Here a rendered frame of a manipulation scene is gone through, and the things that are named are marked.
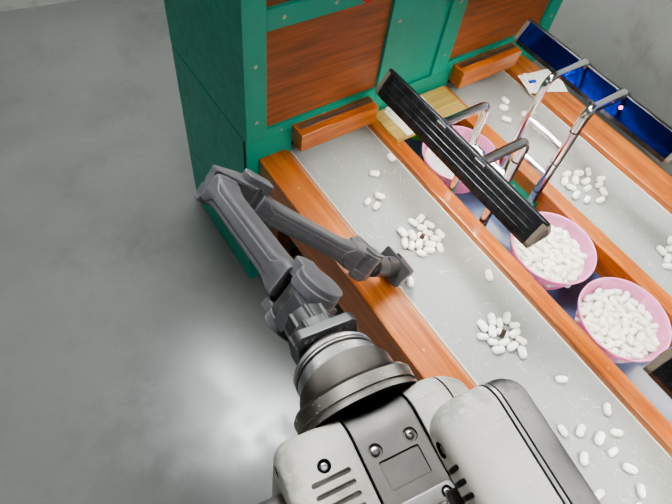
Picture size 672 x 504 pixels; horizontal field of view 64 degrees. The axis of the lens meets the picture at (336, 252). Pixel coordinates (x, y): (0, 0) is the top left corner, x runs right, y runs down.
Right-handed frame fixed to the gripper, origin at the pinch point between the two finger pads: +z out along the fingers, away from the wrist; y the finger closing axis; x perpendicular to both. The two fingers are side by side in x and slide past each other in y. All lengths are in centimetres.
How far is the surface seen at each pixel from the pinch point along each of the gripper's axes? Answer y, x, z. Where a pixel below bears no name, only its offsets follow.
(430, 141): 16.3, -31.1, -9.7
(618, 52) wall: 70, -107, 198
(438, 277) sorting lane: -6.8, -3.0, 6.9
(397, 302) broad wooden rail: -8.0, 5.8, -7.7
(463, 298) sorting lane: -15.9, -4.2, 8.3
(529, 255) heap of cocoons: -15.1, -22.2, 29.9
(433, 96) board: 53, -35, 40
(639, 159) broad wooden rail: -6, -65, 77
